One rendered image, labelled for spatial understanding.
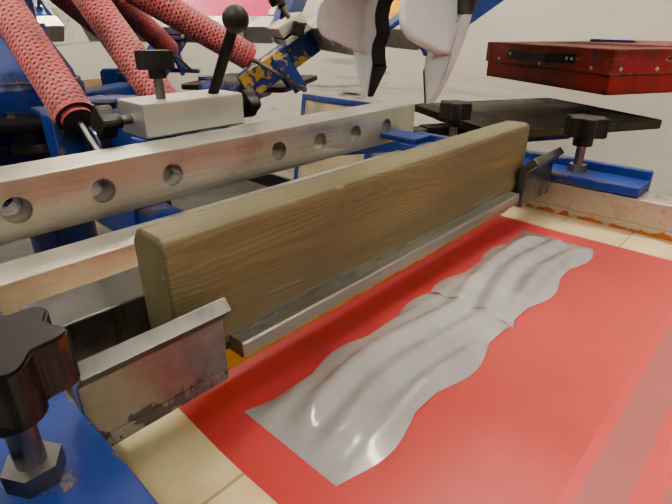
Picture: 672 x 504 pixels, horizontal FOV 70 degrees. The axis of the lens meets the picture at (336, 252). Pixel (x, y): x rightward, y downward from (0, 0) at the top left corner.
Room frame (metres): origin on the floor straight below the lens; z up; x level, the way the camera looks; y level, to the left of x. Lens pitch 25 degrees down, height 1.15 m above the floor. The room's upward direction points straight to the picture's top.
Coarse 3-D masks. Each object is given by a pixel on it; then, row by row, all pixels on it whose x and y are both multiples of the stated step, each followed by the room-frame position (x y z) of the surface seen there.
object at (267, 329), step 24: (480, 216) 0.40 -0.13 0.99; (432, 240) 0.35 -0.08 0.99; (384, 264) 0.31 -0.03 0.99; (408, 264) 0.32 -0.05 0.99; (336, 288) 0.27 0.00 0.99; (360, 288) 0.28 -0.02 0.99; (288, 312) 0.24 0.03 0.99; (312, 312) 0.25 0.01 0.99; (240, 336) 0.22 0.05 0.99; (264, 336) 0.22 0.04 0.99
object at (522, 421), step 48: (384, 288) 0.34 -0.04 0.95; (288, 336) 0.28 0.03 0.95; (336, 336) 0.28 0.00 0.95; (528, 336) 0.28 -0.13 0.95; (240, 384) 0.23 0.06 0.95; (288, 384) 0.23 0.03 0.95; (480, 384) 0.23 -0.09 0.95; (528, 384) 0.23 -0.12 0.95; (576, 384) 0.23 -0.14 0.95; (240, 432) 0.19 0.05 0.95; (432, 432) 0.19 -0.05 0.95; (480, 432) 0.19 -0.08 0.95; (528, 432) 0.19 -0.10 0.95; (576, 432) 0.19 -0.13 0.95; (288, 480) 0.16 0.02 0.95; (384, 480) 0.16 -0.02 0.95; (432, 480) 0.16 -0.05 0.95; (480, 480) 0.16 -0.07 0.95; (528, 480) 0.16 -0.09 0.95
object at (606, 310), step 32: (512, 224) 0.48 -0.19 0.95; (448, 256) 0.40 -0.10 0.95; (480, 256) 0.40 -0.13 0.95; (608, 256) 0.40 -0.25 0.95; (640, 256) 0.40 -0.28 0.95; (416, 288) 0.34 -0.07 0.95; (576, 288) 0.34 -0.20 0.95; (608, 288) 0.34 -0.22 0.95; (640, 288) 0.34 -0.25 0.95; (544, 320) 0.30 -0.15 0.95; (576, 320) 0.30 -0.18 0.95; (608, 320) 0.30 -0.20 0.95; (640, 320) 0.30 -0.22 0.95; (576, 352) 0.26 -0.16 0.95; (608, 352) 0.26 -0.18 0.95; (640, 352) 0.26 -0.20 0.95
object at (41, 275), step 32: (256, 192) 0.48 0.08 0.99; (576, 192) 0.50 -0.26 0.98; (608, 192) 0.49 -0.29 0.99; (608, 224) 0.48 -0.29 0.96; (640, 224) 0.46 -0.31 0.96; (32, 256) 0.33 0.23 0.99; (64, 256) 0.33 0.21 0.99; (96, 256) 0.33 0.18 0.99; (128, 256) 0.35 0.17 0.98; (0, 288) 0.28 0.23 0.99; (32, 288) 0.30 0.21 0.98; (64, 288) 0.31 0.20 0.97
